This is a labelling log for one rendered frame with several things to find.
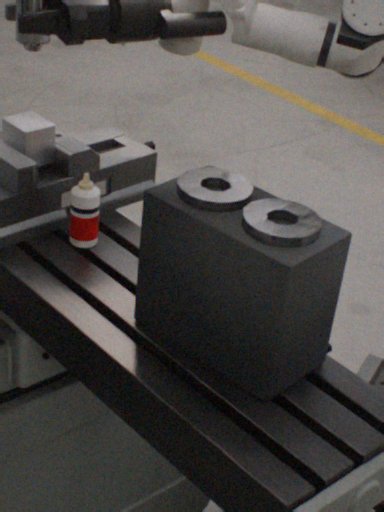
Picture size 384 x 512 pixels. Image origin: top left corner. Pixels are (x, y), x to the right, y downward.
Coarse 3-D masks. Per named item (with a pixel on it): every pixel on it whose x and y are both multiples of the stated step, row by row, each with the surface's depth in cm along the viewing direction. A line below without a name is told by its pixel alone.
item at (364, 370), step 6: (366, 360) 206; (372, 360) 206; (378, 360) 207; (360, 366) 204; (366, 366) 204; (372, 366) 204; (360, 372) 202; (366, 372) 202; (372, 372) 203; (366, 378) 201
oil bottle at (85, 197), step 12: (84, 180) 129; (72, 192) 129; (84, 192) 129; (96, 192) 129; (72, 204) 130; (84, 204) 129; (96, 204) 130; (72, 216) 131; (84, 216) 130; (96, 216) 131; (72, 228) 132; (84, 228) 131; (96, 228) 132; (72, 240) 133; (84, 240) 132; (96, 240) 133
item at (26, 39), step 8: (16, 0) 123; (16, 8) 123; (24, 8) 122; (32, 8) 122; (40, 8) 122; (48, 8) 123; (16, 16) 124; (16, 24) 124; (16, 32) 125; (16, 40) 125; (24, 40) 124; (32, 40) 124; (40, 40) 124; (48, 40) 126
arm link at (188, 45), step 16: (160, 0) 128; (176, 0) 130; (192, 0) 130; (208, 0) 132; (160, 16) 128; (176, 16) 128; (192, 16) 129; (208, 16) 130; (224, 16) 131; (160, 32) 129; (176, 32) 128; (192, 32) 129; (208, 32) 131; (224, 32) 132; (176, 48) 135; (192, 48) 136
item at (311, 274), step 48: (144, 192) 109; (192, 192) 107; (240, 192) 108; (144, 240) 112; (192, 240) 106; (240, 240) 101; (288, 240) 100; (336, 240) 103; (144, 288) 115; (192, 288) 109; (240, 288) 104; (288, 288) 99; (336, 288) 108; (192, 336) 112; (240, 336) 106; (288, 336) 104; (240, 384) 109; (288, 384) 109
